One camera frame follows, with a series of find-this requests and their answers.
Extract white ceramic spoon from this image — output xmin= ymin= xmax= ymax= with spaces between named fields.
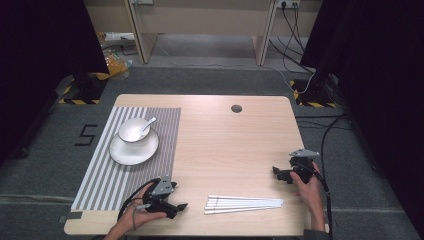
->
xmin=137 ymin=116 xmax=158 ymax=134

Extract white cable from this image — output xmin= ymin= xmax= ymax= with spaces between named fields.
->
xmin=264 ymin=64 xmax=317 ymax=95

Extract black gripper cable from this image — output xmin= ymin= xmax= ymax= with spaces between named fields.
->
xmin=311 ymin=114 xmax=348 ymax=240
xmin=116 ymin=177 xmax=162 ymax=222

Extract grey tape strip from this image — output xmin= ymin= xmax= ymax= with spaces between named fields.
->
xmin=58 ymin=211 xmax=83 ymax=224

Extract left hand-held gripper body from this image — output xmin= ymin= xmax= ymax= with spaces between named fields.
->
xmin=143 ymin=176 xmax=178 ymax=214

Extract black curtain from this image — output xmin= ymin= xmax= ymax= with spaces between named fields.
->
xmin=0 ymin=0 xmax=110 ymax=166
xmin=299 ymin=0 xmax=424 ymax=233

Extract white package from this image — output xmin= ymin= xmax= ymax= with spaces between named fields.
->
xmin=99 ymin=31 xmax=135 ymax=48

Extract white round plate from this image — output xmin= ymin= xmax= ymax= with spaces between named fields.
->
xmin=109 ymin=128 xmax=160 ymax=167

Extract black power cables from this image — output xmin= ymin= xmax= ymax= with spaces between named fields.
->
xmin=268 ymin=1 xmax=317 ymax=75

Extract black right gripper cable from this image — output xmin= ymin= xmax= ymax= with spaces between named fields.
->
xmin=311 ymin=114 xmax=348 ymax=240

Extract white bowl with dark rim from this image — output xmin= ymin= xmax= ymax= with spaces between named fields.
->
xmin=117 ymin=117 xmax=152 ymax=144

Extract yellow plastic bag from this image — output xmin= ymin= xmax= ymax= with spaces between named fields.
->
xmin=101 ymin=49 xmax=130 ymax=79

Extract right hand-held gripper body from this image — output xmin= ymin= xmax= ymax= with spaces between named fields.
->
xmin=288 ymin=148 xmax=321 ymax=185

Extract light wooden desk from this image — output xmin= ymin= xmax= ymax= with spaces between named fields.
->
xmin=83 ymin=0 xmax=324 ymax=67

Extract bundle of white chopsticks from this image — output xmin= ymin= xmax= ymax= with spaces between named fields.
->
xmin=203 ymin=194 xmax=285 ymax=215

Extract white power socket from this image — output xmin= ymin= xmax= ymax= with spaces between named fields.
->
xmin=275 ymin=0 xmax=301 ymax=10

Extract person's left hand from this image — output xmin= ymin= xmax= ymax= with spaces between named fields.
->
xmin=117 ymin=182 xmax=168 ymax=233

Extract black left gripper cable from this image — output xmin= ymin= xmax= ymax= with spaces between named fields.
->
xmin=116 ymin=177 xmax=162 ymax=222

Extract black floor cable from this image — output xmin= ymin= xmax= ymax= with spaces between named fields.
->
xmin=294 ymin=113 xmax=353 ymax=132

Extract black metal stand base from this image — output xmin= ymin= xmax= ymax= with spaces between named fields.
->
xmin=58 ymin=71 xmax=111 ymax=105
xmin=289 ymin=77 xmax=338 ymax=109

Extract grey white striped placemat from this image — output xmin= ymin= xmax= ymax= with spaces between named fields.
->
xmin=70 ymin=106 xmax=182 ymax=212

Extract person's right hand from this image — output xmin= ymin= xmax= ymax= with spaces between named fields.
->
xmin=289 ymin=162 xmax=325 ymax=211

